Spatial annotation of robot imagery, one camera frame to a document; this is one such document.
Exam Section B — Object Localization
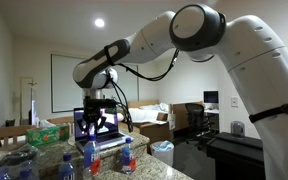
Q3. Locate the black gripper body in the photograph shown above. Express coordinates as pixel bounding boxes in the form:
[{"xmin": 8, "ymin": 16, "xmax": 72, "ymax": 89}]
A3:
[{"xmin": 77, "ymin": 96, "xmax": 117, "ymax": 132}]

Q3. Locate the Fiji water bottle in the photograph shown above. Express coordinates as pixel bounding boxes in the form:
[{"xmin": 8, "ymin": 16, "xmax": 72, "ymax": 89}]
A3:
[
  {"xmin": 58, "ymin": 153, "xmax": 75, "ymax": 180},
  {"xmin": 83, "ymin": 134, "xmax": 100, "ymax": 179},
  {"xmin": 121, "ymin": 138, "xmax": 136, "ymax": 174}
]

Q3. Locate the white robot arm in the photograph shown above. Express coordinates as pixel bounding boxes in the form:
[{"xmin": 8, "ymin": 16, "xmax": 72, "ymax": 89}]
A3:
[{"xmin": 73, "ymin": 3, "xmax": 288, "ymax": 180}]

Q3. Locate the open silver laptop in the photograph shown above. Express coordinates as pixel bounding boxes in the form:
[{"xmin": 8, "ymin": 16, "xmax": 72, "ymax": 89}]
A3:
[{"xmin": 73, "ymin": 108, "xmax": 133, "ymax": 153}]

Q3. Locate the white projection screen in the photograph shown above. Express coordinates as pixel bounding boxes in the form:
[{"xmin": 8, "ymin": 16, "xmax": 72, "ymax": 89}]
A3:
[{"xmin": 51, "ymin": 54, "xmax": 83, "ymax": 113}]

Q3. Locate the white bed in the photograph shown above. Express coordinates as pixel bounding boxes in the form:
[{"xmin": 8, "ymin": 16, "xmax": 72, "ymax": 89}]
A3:
[{"xmin": 128, "ymin": 103, "xmax": 168, "ymax": 123}]

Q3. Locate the green tissue box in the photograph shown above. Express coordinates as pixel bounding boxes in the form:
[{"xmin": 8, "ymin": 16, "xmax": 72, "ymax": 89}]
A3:
[{"xmin": 26, "ymin": 125, "xmax": 70, "ymax": 146}]

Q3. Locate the white trash bin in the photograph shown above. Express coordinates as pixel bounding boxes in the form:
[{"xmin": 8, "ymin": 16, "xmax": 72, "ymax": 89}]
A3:
[{"xmin": 150, "ymin": 140, "xmax": 174, "ymax": 166}]

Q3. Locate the plastic-wrapped water bottle pack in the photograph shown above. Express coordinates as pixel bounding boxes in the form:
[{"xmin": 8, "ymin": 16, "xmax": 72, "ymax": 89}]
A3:
[{"xmin": 0, "ymin": 150, "xmax": 40, "ymax": 180}]

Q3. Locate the wooden chair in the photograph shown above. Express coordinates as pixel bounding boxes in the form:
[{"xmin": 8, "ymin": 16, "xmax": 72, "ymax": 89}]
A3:
[{"xmin": 0, "ymin": 125, "xmax": 36, "ymax": 146}]

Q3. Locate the black office chair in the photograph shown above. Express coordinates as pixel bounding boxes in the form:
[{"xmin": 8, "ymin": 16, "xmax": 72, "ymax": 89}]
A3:
[{"xmin": 185, "ymin": 103, "xmax": 214, "ymax": 150}]

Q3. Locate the computer monitor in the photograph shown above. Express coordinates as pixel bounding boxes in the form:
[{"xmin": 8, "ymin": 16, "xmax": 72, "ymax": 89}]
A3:
[{"xmin": 203, "ymin": 91, "xmax": 219, "ymax": 103}]

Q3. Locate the silver round device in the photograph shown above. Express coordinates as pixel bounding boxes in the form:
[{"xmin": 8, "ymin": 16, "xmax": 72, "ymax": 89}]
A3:
[{"xmin": 231, "ymin": 121, "xmax": 245, "ymax": 138}]

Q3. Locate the black side cabinet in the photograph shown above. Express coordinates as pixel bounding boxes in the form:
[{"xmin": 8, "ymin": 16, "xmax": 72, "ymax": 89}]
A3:
[{"xmin": 206, "ymin": 132, "xmax": 266, "ymax": 180}]

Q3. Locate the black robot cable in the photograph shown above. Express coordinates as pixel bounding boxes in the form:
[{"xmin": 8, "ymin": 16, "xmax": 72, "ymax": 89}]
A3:
[{"xmin": 103, "ymin": 44, "xmax": 182, "ymax": 133}]

